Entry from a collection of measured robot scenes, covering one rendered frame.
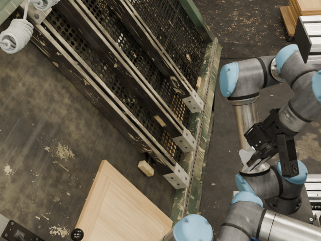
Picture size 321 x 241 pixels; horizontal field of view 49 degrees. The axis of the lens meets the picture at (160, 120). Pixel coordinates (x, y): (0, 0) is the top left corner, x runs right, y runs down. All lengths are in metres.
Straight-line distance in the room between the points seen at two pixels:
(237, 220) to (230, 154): 2.19
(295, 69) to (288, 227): 0.37
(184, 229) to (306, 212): 0.91
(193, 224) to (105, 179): 0.65
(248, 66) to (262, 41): 3.03
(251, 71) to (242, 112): 0.15
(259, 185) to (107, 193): 0.57
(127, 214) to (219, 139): 1.83
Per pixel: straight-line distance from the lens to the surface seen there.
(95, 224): 1.32
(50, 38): 1.32
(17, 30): 1.06
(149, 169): 1.57
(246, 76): 1.28
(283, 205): 1.55
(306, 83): 0.90
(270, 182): 1.40
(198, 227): 0.80
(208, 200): 2.78
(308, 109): 0.90
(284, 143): 0.95
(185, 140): 1.83
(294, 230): 0.88
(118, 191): 1.43
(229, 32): 4.43
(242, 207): 0.89
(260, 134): 0.97
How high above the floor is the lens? 2.39
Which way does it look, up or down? 46 degrees down
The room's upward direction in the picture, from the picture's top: 6 degrees counter-clockwise
